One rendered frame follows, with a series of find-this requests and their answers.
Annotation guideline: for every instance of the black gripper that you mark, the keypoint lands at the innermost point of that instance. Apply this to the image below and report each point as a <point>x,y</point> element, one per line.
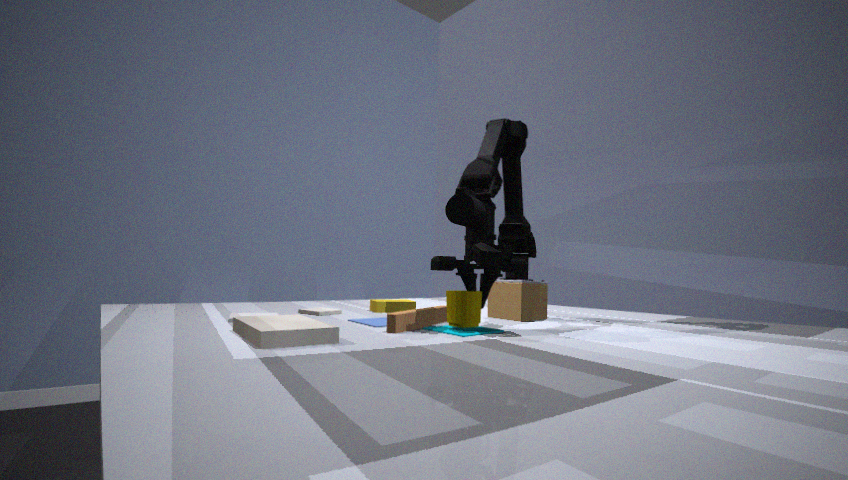
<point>466,270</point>

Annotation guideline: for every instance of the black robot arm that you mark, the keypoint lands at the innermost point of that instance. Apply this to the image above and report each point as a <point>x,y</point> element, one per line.
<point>472,206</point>

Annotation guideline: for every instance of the wooden plank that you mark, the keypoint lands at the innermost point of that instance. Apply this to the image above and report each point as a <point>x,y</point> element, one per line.
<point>416,319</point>

